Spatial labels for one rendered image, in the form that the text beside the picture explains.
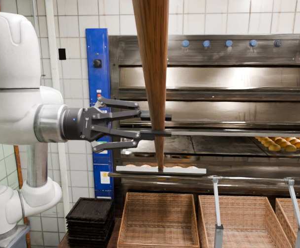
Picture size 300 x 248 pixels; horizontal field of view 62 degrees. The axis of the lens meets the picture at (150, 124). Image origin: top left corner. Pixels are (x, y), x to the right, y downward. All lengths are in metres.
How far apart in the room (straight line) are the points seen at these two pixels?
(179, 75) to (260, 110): 0.67
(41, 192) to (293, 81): 1.82
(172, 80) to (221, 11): 0.58
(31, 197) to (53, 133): 0.95
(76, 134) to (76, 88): 1.51
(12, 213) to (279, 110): 1.87
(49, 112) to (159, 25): 0.41
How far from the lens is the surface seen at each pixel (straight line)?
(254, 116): 2.06
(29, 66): 0.61
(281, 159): 2.24
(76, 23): 2.07
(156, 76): 0.30
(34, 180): 1.45
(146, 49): 0.26
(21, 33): 0.62
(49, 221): 2.60
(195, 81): 1.93
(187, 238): 2.15
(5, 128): 0.62
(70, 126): 0.57
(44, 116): 0.59
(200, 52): 1.96
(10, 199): 1.52
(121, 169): 1.58
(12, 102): 0.61
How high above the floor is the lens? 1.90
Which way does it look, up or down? 13 degrees down
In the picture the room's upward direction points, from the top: straight up
